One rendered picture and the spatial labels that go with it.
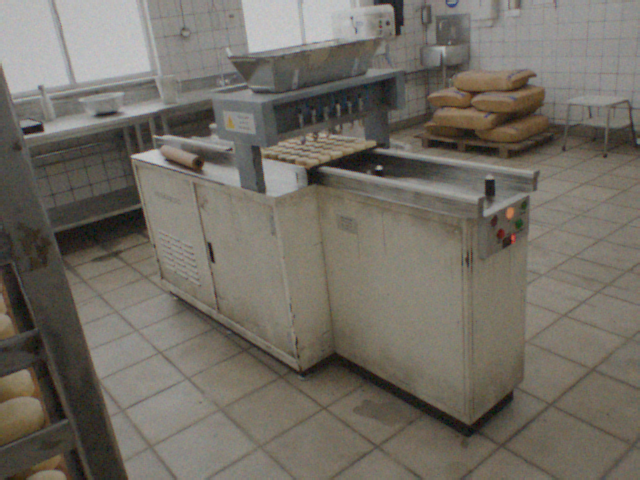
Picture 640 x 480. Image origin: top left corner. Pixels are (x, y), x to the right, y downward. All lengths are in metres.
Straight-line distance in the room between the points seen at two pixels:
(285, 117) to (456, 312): 0.93
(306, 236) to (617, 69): 4.27
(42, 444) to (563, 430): 1.93
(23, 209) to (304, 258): 1.83
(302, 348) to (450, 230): 0.89
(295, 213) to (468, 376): 0.84
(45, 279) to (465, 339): 1.59
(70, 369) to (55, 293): 0.07
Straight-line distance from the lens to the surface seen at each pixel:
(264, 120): 2.02
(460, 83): 5.88
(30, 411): 0.61
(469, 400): 2.06
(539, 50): 6.34
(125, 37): 5.26
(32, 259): 0.47
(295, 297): 2.26
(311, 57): 2.19
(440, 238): 1.82
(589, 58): 6.10
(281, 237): 2.14
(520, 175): 1.96
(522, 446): 2.20
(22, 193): 0.46
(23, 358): 0.53
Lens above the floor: 1.46
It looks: 22 degrees down
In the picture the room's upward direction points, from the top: 7 degrees counter-clockwise
